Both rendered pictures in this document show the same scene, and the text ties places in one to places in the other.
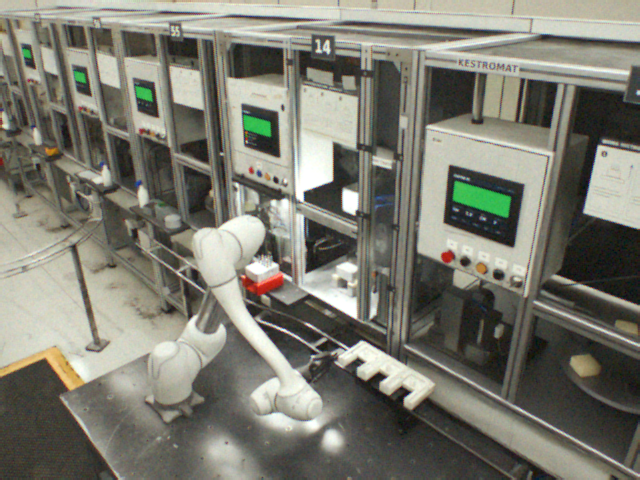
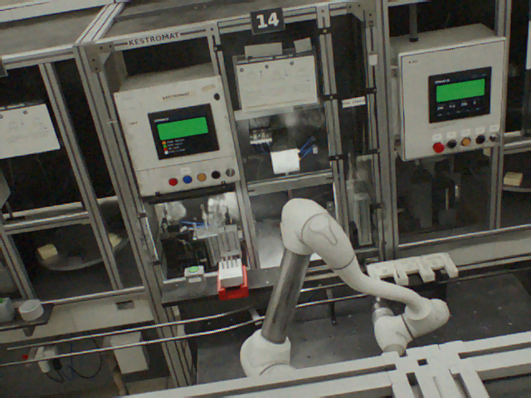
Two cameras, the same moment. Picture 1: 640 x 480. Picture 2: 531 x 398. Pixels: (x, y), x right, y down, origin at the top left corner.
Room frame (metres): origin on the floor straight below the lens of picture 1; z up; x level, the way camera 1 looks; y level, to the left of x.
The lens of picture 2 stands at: (0.52, 1.70, 2.52)
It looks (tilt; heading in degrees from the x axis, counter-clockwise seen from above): 29 degrees down; 314
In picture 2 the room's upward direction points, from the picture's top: 9 degrees counter-clockwise
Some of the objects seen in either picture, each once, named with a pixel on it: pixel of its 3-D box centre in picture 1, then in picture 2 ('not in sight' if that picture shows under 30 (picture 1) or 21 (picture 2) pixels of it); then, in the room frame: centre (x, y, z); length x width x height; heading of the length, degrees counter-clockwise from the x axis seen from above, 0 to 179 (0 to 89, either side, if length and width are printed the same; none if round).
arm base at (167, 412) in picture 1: (176, 398); not in sight; (1.61, 0.60, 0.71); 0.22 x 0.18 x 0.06; 43
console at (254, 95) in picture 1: (278, 130); (181, 128); (2.39, 0.19, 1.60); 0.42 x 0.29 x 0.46; 43
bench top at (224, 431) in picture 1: (269, 431); (381, 377); (1.48, 0.21, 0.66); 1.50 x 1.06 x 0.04; 43
